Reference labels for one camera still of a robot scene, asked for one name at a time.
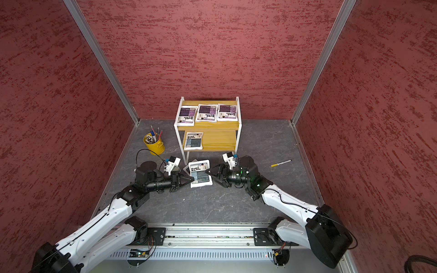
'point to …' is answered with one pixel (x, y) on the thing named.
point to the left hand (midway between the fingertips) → (192, 183)
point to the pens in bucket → (153, 137)
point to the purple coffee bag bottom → (227, 112)
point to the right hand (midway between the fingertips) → (207, 179)
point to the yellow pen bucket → (156, 148)
